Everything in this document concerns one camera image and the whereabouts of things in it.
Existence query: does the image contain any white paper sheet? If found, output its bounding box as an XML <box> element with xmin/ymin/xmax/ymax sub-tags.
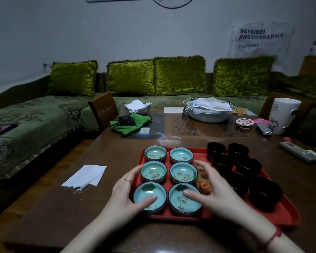
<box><xmin>163</xmin><ymin>106</ymin><xmax>185</xmax><ymax>114</ymax></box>

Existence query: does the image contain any wooden cabinet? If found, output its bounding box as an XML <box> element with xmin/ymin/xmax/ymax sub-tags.
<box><xmin>298</xmin><ymin>55</ymin><xmax>316</xmax><ymax>77</ymax></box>

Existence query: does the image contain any white cooking pot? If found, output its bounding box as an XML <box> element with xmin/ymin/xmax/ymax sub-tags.
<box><xmin>186</xmin><ymin>100</ymin><xmax>234</xmax><ymax>124</ymax></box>

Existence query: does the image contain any white wall poster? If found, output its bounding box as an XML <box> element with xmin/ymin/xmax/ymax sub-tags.
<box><xmin>228</xmin><ymin>20</ymin><xmax>296</xmax><ymax>61</ymax></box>

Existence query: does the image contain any dark clear table mat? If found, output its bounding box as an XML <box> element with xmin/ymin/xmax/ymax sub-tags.
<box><xmin>122</xmin><ymin>113</ymin><xmax>167</xmax><ymax>139</ymax></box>

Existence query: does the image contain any round red white coaster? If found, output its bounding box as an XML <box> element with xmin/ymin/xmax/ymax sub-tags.
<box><xmin>236</xmin><ymin>118</ymin><xmax>255</xmax><ymax>127</ymax></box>

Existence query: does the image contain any crumpled white plastic bag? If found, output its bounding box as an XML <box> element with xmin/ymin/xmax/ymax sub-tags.
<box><xmin>124</xmin><ymin>99</ymin><xmax>153</xmax><ymax>115</ymax></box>

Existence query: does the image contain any round wall decoration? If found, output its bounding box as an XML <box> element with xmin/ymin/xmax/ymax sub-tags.
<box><xmin>150</xmin><ymin>0</ymin><xmax>197</xmax><ymax>10</ymax></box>

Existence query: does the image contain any person's right hand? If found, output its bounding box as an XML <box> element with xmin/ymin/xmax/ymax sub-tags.
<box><xmin>183</xmin><ymin>160</ymin><xmax>255</xmax><ymax>227</ymax></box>

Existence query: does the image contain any green cloth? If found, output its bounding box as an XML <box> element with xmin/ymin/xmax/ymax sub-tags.
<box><xmin>110</xmin><ymin>113</ymin><xmax>153</xmax><ymax>136</ymax></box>

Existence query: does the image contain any black cable bundle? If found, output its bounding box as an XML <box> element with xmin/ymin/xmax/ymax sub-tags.
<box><xmin>111</xmin><ymin>115</ymin><xmax>137</xmax><ymax>127</ymax></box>

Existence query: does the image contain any person's left hand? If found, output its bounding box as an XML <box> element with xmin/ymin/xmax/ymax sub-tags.
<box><xmin>105</xmin><ymin>164</ymin><xmax>158</xmax><ymax>225</ymax></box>

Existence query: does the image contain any brown patterned table mat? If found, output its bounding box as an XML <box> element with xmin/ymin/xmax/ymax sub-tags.
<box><xmin>171</xmin><ymin>114</ymin><xmax>201</xmax><ymax>136</ymax></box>

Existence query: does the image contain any grey remote control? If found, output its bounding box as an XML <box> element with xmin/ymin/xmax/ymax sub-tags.
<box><xmin>279</xmin><ymin>141</ymin><xmax>316</xmax><ymax>164</ymax></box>

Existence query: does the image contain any green velvet cushion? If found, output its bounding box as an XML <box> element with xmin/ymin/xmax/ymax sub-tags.
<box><xmin>212</xmin><ymin>55</ymin><xmax>276</xmax><ymax>97</ymax></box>
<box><xmin>276</xmin><ymin>74</ymin><xmax>316</xmax><ymax>100</ymax></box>
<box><xmin>47</xmin><ymin>60</ymin><xmax>99</xmax><ymax>97</ymax></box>
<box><xmin>106</xmin><ymin>60</ymin><xmax>156</xmax><ymax>97</ymax></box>
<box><xmin>153</xmin><ymin>55</ymin><xmax>207</xmax><ymax>96</ymax></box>

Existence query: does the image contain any red patterned pillow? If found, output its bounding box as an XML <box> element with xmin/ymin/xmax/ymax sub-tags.
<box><xmin>0</xmin><ymin>123</ymin><xmax>18</xmax><ymax>142</ymax></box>

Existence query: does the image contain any white papers pile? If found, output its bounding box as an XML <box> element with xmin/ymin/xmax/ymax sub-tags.
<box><xmin>191</xmin><ymin>97</ymin><xmax>234</xmax><ymax>114</ymax></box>

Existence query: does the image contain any group of black teacups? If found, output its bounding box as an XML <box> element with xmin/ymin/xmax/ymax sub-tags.
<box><xmin>206</xmin><ymin>142</ymin><xmax>284</xmax><ymax>212</ymax></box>

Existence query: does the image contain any green floral sofa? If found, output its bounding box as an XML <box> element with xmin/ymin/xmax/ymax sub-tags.
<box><xmin>0</xmin><ymin>72</ymin><xmax>316</xmax><ymax>182</ymax></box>

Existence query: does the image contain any group of celadon teacups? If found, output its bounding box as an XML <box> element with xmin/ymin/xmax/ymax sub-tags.
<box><xmin>133</xmin><ymin>145</ymin><xmax>203</xmax><ymax>217</ymax></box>

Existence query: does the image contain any person's right forearm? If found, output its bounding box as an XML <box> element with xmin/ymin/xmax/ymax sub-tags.
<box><xmin>234</xmin><ymin>215</ymin><xmax>307</xmax><ymax>253</ymax></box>

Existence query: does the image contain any red plastic tray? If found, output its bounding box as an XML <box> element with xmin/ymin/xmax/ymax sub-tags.
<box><xmin>130</xmin><ymin>147</ymin><xmax>301</xmax><ymax>227</ymax></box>

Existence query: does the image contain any silver remote control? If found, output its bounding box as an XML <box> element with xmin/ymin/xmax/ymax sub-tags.
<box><xmin>255</xmin><ymin>122</ymin><xmax>273</xmax><ymax>136</ymax></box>

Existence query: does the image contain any torn white tissue paper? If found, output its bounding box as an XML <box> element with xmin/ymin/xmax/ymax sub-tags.
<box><xmin>61</xmin><ymin>164</ymin><xmax>107</xmax><ymax>193</ymax></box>

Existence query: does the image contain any orange patterned packet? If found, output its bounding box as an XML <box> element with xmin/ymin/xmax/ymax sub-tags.
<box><xmin>195</xmin><ymin>174</ymin><xmax>214</xmax><ymax>196</ymax></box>

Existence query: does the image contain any red string bracelet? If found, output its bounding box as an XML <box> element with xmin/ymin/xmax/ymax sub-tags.
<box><xmin>258</xmin><ymin>226</ymin><xmax>283</xmax><ymax>251</ymax></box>

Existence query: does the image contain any wooden board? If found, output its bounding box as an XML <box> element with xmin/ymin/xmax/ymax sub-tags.
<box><xmin>232</xmin><ymin>106</ymin><xmax>248</xmax><ymax>116</ymax></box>

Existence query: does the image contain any wooden chair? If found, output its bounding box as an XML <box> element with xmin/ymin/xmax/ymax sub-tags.
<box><xmin>88</xmin><ymin>91</ymin><xmax>119</xmax><ymax>134</ymax></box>
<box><xmin>259</xmin><ymin>92</ymin><xmax>316</xmax><ymax>131</ymax></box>

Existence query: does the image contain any white cat print mug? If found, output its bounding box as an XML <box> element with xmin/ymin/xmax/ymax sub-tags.
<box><xmin>268</xmin><ymin>98</ymin><xmax>302</xmax><ymax>135</ymax></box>

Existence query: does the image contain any person's left forearm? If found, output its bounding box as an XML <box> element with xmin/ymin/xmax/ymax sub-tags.
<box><xmin>60</xmin><ymin>209</ymin><xmax>138</xmax><ymax>253</ymax></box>

